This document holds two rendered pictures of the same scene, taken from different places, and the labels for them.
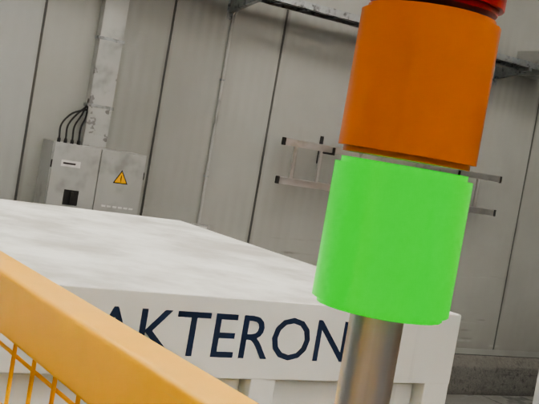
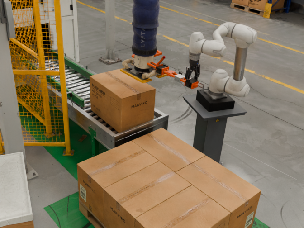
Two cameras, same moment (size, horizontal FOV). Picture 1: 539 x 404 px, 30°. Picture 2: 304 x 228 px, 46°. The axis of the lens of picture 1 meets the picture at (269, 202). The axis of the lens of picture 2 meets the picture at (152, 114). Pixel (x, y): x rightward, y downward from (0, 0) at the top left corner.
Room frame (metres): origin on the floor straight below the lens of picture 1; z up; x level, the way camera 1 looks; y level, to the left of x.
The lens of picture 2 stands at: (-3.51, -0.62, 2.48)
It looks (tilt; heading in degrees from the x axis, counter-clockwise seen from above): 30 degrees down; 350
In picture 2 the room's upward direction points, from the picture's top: 3 degrees clockwise
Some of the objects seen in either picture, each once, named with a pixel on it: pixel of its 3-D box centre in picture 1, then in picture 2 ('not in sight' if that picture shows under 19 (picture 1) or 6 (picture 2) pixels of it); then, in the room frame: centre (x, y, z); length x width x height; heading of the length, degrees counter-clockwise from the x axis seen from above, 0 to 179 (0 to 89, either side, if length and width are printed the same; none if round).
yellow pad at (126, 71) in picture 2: not in sight; (135, 73); (-0.47, -0.99, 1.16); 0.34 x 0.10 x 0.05; 33
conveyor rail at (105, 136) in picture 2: not in sight; (56, 98); (0.34, -0.17, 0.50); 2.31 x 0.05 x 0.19; 33
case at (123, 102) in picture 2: not in sight; (121, 99); (-0.19, -0.89, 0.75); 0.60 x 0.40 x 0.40; 29
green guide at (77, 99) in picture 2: not in sight; (45, 79); (0.67, -0.03, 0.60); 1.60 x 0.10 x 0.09; 33
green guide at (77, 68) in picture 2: not in sight; (83, 69); (0.96, -0.48, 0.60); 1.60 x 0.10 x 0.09; 33
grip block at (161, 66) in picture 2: not in sight; (162, 69); (-0.63, -1.20, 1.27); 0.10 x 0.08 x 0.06; 123
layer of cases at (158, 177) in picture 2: not in sight; (164, 194); (-1.20, -1.19, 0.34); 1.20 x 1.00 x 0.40; 33
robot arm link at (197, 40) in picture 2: not in sight; (197, 42); (-0.93, -1.40, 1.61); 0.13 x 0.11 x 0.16; 47
